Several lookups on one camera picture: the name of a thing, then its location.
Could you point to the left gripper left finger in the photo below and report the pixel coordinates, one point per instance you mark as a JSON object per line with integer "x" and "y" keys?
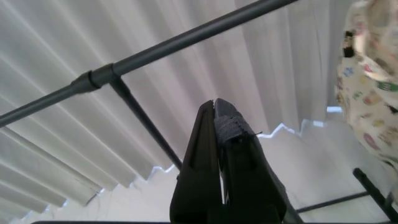
{"x": 196, "y": 180}

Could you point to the cream printed garment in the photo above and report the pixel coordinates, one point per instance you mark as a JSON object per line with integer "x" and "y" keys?
{"x": 370, "y": 109}

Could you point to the white curtain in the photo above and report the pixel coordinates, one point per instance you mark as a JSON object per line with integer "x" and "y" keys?
{"x": 217, "y": 77}

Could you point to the black clothes rack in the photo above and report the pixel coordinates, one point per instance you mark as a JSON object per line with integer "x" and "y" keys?
{"x": 186, "y": 39}

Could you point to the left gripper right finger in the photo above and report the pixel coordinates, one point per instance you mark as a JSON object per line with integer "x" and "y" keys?
{"x": 248, "y": 180}

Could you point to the dark grey garment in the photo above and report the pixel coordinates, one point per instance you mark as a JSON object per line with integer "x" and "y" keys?
{"x": 228, "y": 129}

